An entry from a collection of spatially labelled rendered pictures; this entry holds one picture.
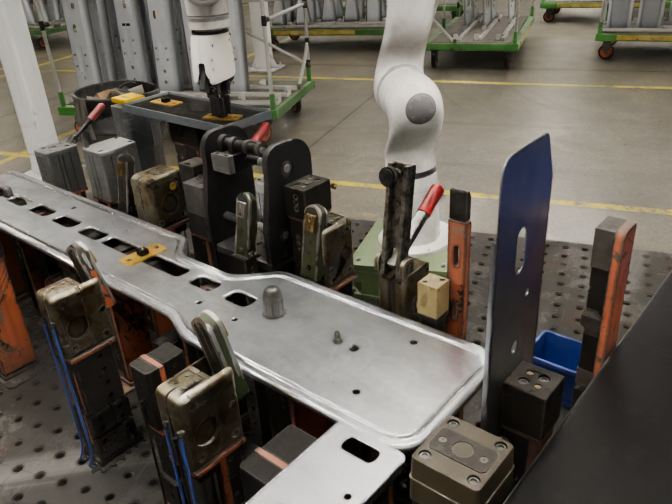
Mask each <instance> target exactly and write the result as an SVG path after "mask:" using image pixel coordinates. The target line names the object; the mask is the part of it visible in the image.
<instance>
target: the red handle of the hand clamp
mask: <svg viewBox="0 0 672 504"><path fill-rule="evenodd" d="M443 193H444V189H443V187H442V186H441V185H440V184H433V185H432V186H431V188H430V189H429V191H428V193H427V194H426V196H425V198H424V199H423V201H422V203H421V205H420V206H419V208H418V210H417V213H416V215H415V217H414V218H413V220H412V222H411V233H410V245H409V249H410V248H411V246H412V244H413V242H414V241H415V239H416V237H417V236H418V234H419V232H420V230H421V229H422V227H423V225H424V223H425V222H426V220H427V218H429V217H430V215H431V214H432V212H433V210H434V208H435V207H436V205H437V203H438V201H439V200H440V198H441V196H442V195H443ZM396 260H397V249H395V251H394V252H393V254H392V256H391V257H390V258H389V259H388V260H387V264H388V266H389V267H390V268H391V269H394V270H396Z"/></svg>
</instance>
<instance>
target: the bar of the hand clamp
mask: <svg viewBox="0 0 672 504"><path fill-rule="evenodd" d="M415 175H416V164H413V163H408V162H404V161H399V160H394V161H392V162H389V163H388V165H387V167H384V168H382V169H381V170H380V172H379V180H380V182H381V184H382V185H383V186H385V187H386V194H385V209H384V223H383V237H382V252H381V266H380V273H381V274H386V273H388V272H390V271H392V269H391V268H390V267H389V266H388V264H387V260H388V259H389V258H390V257H391V256H392V254H393V248H396V249H397V260H396V273H395V279H398V280H399V279H401V278H399V267H400V264H401V262H402V261H403V260H404V259H405V258H407V257H408V256H409V245H410V233H411V221H412V210H413V198H414V186H415Z"/></svg>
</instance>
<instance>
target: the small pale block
mask: <svg viewBox="0 0 672 504"><path fill-rule="evenodd" d="M417 312H418V313H417V316H418V317H419V318H421V323H422V324H424V325H427V326H430V327H432V328H435V329H437V330H440V331H443V332H445V317H446V316H447V315H448V314H449V279H447V278H444V277H441V276H438V275H435V274H432V273H429V274H428V275H427V276H425V277H424V278H423V279H421V280H420V281H419V282H418V283H417Z"/></svg>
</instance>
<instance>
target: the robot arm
mask: <svg viewBox="0 0 672 504"><path fill-rule="evenodd" d="M184 2H185V8H186V15H187V21H188V28H189V29H190V30H193V31H191V32H192V35H191V62H192V71H193V78H194V82H195V83H196V84H200V91H201V92H205V93H206V94H207V97H208V98H209V99H210V106H211V113H212V116H220V117H224V116H226V113H225V111H227V113H231V112H232V109H231V102H230V95H228V94H230V84H231V82H232V80H233V79H234V74H235V61H234V54H233V49H232V44H231V39H230V35H229V32H228V31H229V28H227V27H228V26H230V17H229V10H228V2H227V0H184ZM434 6H435V0H387V14H386V23H385V30H384V35H383V40H382V44H381V48H380V52H379V56H378V61H377V65H376V70H375V76H374V84H373V90H374V97H375V100H376V102H377V104H378V106H379V107H380V108H381V109H382V111H383V112H384V113H385V114H386V115H387V118H388V123H389V137H388V142H387V145H386V148H385V167H387V165H388V163H389V162H392V161H394V160H399V161H404V162H408V163H413V164H416V175H415V186H414V198H413V210H412V220H413V218H414V217H415V215H416V213H417V210H418V208H419V206H420V205H421V203H422V201H423V199H424V198H425V196H426V194H427V193H428V191H429V189H430V188H431V186H432V185H433V184H438V182H437V164H436V144H437V141H438V138H439V135H440V132H441V129H442V125H443V118H444V108H443V101H442V97H441V94H440V91H439V89H438V87H437V86H436V84H435V83H434V82H433V81H432V80H431V79H430V78H428V77H427V76H426V75H424V72H423V63H424V55H425V50H426V45H427V41H428V38H429V34H430V31H431V26H432V21H433V14H434ZM213 87H215V89H214V88H213ZM447 248H448V224H447V223H444V222H442V221H440V219H439V201H438V203H437V205H436V207H435V208H434V210H433V212H432V214H431V215H430V217H429V218H427V220H426V222H425V223H424V225H423V227H422V229H421V230H420V232H419V234H418V236H417V237H416V239H415V241H414V242H413V244H412V246H411V248H410V249H409V256H411V257H424V256H429V255H433V254H436V253H439V252H441V251H443V250H445V249H447Z"/></svg>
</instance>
